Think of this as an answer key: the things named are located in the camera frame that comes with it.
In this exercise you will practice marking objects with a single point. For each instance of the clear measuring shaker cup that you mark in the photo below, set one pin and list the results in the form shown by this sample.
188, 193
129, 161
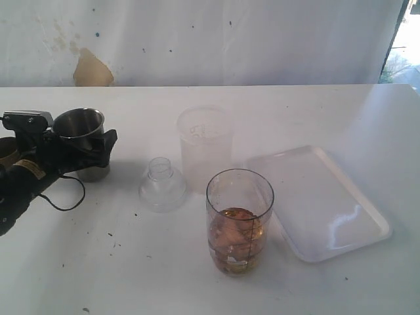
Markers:
239, 204

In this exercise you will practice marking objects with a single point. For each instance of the gold foil coin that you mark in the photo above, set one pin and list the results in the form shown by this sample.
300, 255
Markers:
238, 268

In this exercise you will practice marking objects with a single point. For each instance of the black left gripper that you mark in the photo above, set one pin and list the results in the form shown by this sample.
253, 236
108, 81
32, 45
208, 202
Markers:
55, 154

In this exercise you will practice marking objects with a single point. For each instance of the steel metal cup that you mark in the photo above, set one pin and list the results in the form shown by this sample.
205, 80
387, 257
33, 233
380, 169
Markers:
77, 127

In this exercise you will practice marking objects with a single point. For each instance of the frosted plastic cup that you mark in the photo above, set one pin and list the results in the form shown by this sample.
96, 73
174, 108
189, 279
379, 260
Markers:
206, 137

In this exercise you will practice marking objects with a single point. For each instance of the clear shaker dome lid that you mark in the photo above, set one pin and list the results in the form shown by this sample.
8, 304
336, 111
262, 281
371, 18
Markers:
162, 187

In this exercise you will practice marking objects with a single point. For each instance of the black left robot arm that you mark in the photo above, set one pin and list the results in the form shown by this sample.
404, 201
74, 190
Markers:
20, 185

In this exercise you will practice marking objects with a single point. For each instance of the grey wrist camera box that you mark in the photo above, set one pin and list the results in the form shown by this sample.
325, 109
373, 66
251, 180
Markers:
30, 121

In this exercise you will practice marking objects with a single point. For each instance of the white plastic tray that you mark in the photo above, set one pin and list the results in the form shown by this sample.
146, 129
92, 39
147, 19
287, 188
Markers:
322, 213

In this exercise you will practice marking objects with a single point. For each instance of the round wooden cup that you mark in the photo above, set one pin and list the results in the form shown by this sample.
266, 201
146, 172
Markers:
9, 153

